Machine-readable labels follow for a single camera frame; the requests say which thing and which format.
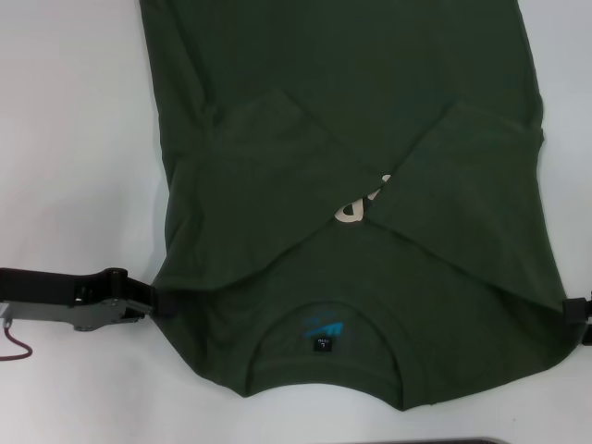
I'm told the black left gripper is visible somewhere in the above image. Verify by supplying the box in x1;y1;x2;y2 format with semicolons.
0;265;180;334

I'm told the dark green printed t-shirt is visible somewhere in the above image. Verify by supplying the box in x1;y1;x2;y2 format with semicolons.
138;0;574;411

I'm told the left gripper cable with plug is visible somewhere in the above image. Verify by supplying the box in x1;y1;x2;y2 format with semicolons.
0;320;34;365

